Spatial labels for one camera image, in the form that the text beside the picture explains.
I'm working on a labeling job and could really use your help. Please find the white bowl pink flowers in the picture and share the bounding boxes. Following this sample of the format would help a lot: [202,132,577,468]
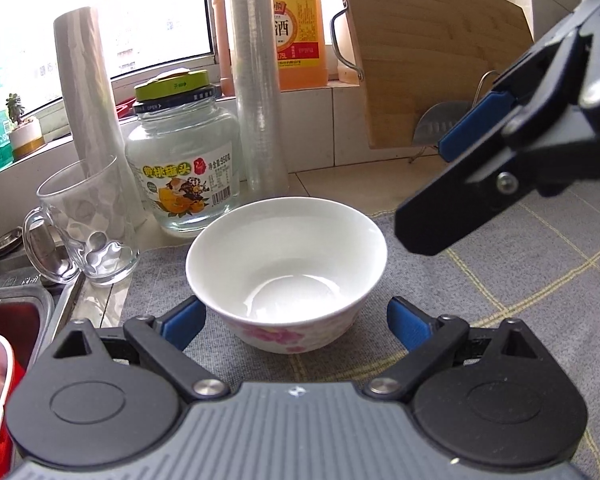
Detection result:
[185,196,388,354]

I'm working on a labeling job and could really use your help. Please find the bamboo cutting board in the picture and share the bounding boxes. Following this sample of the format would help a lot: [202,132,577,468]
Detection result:
[332,0,532,150]

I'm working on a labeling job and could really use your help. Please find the clear glass mug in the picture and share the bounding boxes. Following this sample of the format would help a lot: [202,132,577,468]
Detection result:
[22,155,140,286]

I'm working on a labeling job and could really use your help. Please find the grey checked dish mat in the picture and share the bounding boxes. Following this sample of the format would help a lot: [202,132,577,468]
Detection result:
[114,179,600,480]

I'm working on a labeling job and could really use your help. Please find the stainless steel sink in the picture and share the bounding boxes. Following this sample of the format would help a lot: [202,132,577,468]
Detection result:
[0,226,86,480]

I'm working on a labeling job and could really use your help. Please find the glass jar green lid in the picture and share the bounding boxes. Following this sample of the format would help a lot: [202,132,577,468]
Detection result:
[125,68,242,237]

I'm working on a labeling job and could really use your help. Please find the orange cooking wine jug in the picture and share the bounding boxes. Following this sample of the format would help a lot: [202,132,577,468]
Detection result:
[211,0,330,98]

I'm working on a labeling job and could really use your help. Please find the small potted plant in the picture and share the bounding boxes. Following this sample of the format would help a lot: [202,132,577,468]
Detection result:
[6,93,45,162]

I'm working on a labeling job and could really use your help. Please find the plastic wrap roll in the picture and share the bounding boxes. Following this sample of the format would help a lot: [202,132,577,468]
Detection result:
[225,0,288,198]

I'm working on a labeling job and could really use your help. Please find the black handled kitchen knife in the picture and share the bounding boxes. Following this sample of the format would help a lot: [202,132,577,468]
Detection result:
[412,101,471,146]

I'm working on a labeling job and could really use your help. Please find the wire cutting board rack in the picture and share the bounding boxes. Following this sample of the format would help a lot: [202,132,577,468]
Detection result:
[407,70,500,164]

